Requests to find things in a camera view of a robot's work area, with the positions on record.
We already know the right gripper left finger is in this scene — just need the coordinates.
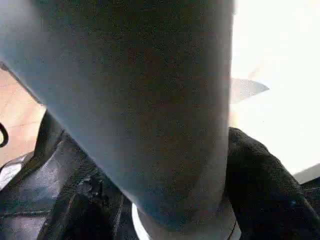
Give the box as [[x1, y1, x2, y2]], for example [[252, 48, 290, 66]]
[[41, 172, 141, 240]]

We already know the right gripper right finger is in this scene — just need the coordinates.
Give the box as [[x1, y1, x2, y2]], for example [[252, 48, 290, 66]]
[[224, 126, 320, 240]]

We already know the white plastic table leg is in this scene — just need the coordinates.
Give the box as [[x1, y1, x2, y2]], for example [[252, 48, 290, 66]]
[[0, 0, 238, 240]]

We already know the white plastic table top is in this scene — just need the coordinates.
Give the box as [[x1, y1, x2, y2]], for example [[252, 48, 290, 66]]
[[228, 0, 320, 185]]

